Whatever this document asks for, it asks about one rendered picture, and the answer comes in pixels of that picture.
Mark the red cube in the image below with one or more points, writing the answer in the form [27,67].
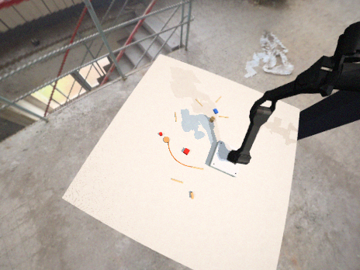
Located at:
[186,151]

